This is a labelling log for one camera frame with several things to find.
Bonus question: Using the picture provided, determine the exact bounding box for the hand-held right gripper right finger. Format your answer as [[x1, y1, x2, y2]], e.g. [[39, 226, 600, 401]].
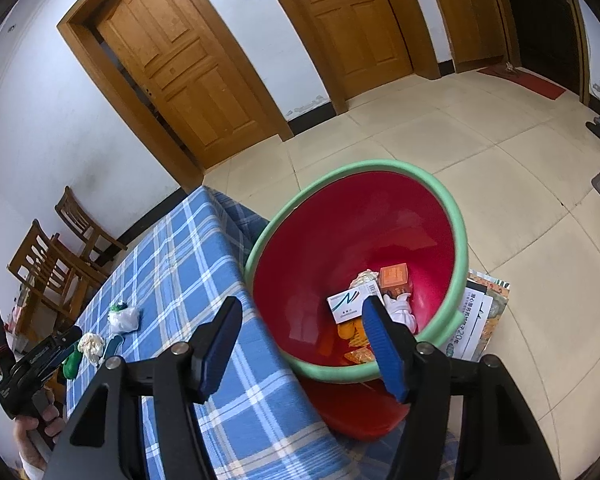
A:
[[362, 295, 556, 480]]

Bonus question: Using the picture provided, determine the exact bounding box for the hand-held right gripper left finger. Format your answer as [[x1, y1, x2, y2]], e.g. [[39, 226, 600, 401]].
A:
[[42, 296, 243, 480]]

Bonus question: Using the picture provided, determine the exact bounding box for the orange snack wrapper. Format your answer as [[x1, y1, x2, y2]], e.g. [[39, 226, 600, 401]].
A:
[[337, 320, 373, 348], [342, 347, 379, 367]]

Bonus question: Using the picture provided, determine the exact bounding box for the white and green medicine box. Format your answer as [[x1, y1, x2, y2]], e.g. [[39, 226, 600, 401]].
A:
[[326, 284, 383, 325]]

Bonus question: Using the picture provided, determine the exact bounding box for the patterned wrapper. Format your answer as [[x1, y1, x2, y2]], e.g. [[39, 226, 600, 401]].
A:
[[352, 270, 381, 291]]

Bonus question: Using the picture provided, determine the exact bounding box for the orange box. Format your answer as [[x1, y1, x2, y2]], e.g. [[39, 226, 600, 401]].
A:
[[378, 262, 413, 298]]

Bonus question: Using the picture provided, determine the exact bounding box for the red bucket with green rim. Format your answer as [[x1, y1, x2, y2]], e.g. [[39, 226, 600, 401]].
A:
[[245, 160, 470, 383]]

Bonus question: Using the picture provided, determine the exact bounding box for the person's left forearm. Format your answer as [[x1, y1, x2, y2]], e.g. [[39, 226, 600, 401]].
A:
[[17, 455, 48, 480]]

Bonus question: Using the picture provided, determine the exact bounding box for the person's left hand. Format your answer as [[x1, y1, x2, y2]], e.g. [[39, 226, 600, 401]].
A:
[[12, 394, 63, 468]]

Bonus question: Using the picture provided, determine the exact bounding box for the green plush toy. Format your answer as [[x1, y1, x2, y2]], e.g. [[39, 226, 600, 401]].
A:
[[61, 341, 83, 380]]

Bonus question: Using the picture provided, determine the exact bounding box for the crumpled cream paper towel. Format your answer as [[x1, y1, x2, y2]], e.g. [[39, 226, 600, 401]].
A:
[[77, 332, 106, 366]]

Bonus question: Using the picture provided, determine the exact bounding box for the wooden side table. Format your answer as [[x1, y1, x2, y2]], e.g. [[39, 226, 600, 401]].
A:
[[5, 282, 48, 356]]

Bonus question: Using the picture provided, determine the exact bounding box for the white plastic bag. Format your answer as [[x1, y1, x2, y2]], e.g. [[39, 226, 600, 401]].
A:
[[107, 306, 143, 335]]

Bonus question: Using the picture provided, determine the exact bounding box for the wooden chair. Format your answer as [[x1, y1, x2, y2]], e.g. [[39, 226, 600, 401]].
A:
[[7, 219, 108, 321], [55, 186, 128, 266]]

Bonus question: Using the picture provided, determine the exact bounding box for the blue plaid tablecloth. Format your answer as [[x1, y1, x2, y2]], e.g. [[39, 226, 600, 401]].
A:
[[65, 186, 461, 480]]

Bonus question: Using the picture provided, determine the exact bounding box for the stack of printed papers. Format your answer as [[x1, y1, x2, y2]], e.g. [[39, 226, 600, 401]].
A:
[[450, 269, 511, 361]]

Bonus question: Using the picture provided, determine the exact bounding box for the wooden panel door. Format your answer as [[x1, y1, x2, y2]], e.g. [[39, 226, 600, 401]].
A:
[[252, 0, 441, 111], [57, 0, 293, 193]]

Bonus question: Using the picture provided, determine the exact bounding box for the red floor mat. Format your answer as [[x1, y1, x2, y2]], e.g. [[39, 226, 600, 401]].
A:
[[477, 64, 567, 101]]

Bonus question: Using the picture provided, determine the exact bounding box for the small wooden cabinet door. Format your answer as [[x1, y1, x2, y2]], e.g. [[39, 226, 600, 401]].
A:
[[427, 0, 521, 75]]

